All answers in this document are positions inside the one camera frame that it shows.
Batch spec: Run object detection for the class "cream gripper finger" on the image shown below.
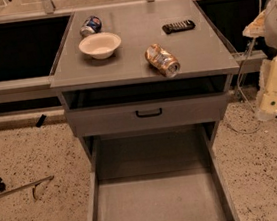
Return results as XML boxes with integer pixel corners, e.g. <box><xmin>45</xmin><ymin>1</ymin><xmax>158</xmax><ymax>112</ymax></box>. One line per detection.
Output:
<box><xmin>255</xmin><ymin>55</ymin><xmax>277</xmax><ymax>121</ymax></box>
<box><xmin>243</xmin><ymin>11</ymin><xmax>266</xmax><ymax>38</ymax></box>

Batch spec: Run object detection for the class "crushed orange soda can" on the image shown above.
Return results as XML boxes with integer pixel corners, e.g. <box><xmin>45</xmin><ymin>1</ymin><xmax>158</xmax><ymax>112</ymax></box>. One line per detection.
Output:
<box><xmin>145</xmin><ymin>44</ymin><xmax>181</xmax><ymax>78</ymax></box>

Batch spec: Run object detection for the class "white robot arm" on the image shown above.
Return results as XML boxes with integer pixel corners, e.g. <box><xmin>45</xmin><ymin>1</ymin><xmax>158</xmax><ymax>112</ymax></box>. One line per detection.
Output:
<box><xmin>243</xmin><ymin>0</ymin><xmax>277</xmax><ymax>121</ymax></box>

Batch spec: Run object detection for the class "grey drawer cabinet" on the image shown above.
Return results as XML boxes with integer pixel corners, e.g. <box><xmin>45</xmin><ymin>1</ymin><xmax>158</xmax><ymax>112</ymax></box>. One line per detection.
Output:
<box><xmin>51</xmin><ymin>0</ymin><xmax>238</xmax><ymax>153</ymax></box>

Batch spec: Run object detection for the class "blue pepsi can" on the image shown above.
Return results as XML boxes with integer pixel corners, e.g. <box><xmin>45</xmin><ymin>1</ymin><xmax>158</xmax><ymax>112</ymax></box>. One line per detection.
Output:
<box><xmin>79</xmin><ymin>15</ymin><xmax>102</xmax><ymax>37</ymax></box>

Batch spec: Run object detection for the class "open grey bottom drawer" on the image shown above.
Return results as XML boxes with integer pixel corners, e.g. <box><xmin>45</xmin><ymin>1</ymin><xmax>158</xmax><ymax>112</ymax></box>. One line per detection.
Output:
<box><xmin>87</xmin><ymin>125</ymin><xmax>240</xmax><ymax>221</ymax></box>

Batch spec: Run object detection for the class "black remote control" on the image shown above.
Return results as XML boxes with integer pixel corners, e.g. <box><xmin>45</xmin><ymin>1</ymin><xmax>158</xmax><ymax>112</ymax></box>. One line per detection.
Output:
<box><xmin>162</xmin><ymin>20</ymin><xmax>196</xmax><ymax>34</ymax></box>

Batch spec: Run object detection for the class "white bowl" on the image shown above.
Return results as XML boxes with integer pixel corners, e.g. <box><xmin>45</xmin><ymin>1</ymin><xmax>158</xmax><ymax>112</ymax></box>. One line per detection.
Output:
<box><xmin>78</xmin><ymin>32</ymin><xmax>121</xmax><ymax>60</ymax></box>

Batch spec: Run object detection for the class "small black block on floor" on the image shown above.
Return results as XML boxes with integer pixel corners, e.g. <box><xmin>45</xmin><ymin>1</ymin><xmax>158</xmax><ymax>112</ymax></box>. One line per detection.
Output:
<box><xmin>36</xmin><ymin>114</ymin><xmax>47</xmax><ymax>128</ymax></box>

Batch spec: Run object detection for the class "metal rod on floor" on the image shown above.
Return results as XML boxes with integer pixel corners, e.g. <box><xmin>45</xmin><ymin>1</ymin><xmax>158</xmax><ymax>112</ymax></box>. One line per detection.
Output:
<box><xmin>0</xmin><ymin>175</ymin><xmax>54</xmax><ymax>199</ymax></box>

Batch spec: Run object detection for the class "closed drawer with black handle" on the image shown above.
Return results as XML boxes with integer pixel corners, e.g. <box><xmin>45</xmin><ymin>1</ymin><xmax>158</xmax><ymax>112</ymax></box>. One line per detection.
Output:
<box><xmin>65</xmin><ymin>94</ymin><xmax>227</xmax><ymax>136</ymax></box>

